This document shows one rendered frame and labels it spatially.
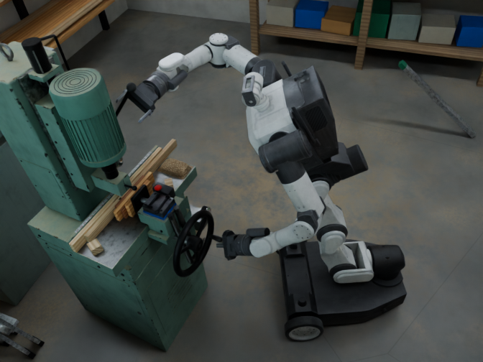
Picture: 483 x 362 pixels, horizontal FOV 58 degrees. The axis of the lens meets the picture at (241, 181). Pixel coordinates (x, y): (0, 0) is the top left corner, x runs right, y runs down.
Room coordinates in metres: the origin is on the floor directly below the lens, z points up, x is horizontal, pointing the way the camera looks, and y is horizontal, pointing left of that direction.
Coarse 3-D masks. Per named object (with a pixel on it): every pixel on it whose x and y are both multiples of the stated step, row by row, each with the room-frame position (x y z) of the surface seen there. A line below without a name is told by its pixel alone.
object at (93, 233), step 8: (168, 144) 1.54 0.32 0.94; (176, 144) 1.57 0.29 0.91; (160, 152) 1.49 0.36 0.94; (168, 152) 1.51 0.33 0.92; (152, 160) 1.44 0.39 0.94; (160, 160) 1.46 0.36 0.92; (152, 168) 1.41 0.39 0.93; (112, 208) 1.17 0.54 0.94; (104, 216) 1.14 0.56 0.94; (112, 216) 1.16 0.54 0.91; (96, 224) 1.10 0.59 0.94; (104, 224) 1.12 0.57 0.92; (88, 232) 1.06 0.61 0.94; (96, 232) 1.08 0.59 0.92; (88, 240) 1.04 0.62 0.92
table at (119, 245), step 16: (160, 176) 1.38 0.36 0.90; (192, 176) 1.39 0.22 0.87; (176, 192) 1.28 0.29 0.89; (112, 224) 1.12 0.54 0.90; (128, 224) 1.12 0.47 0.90; (144, 224) 1.11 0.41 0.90; (112, 240) 1.04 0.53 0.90; (128, 240) 1.04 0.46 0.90; (144, 240) 1.07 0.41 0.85; (160, 240) 1.05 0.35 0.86; (80, 256) 0.99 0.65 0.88; (96, 256) 0.97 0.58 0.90; (112, 256) 0.96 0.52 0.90; (128, 256) 0.98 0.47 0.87; (112, 272) 0.91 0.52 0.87
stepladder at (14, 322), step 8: (0, 312) 1.13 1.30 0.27; (0, 320) 1.01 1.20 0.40; (8, 320) 1.08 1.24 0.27; (16, 320) 1.08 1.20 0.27; (0, 328) 1.04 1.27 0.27; (8, 328) 1.04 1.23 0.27; (16, 328) 1.03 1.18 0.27; (0, 336) 0.98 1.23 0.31; (24, 336) 1.04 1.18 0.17; (32, 336) 1.06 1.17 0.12; (0, 344) 1.08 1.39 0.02; (8, 344) 1.08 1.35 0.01; (16, 344) 1.00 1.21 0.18; (40, 344) 1.06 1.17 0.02; (24, 352) 1.00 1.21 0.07
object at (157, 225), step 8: (176, 200) 1.17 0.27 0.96; (184, 208) 1.16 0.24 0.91; (144, 216) 1.11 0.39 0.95; (152, 216) 1.10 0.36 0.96; (176, 216) 1.12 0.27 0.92; (152, 224) 1.09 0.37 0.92; (160, 224) 1.07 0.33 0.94; (168, 224) 1.07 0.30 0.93; (160, 232) 1.08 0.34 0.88; (168, 232) 1.06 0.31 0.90
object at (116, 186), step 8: (96, 176) 1.24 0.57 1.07; (104, 176) 1.23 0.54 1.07; (120, 176) 1.23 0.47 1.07; (128, 176) 1.23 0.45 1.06; (96, 184) 1.24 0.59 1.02; (104, 184) 1.21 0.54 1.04; (112, 184) 1.19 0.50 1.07; (120, 184) 1.19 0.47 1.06; (128, 184) 1.22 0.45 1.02; (112, 192) 1.20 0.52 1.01; (120, 192) 1.18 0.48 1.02
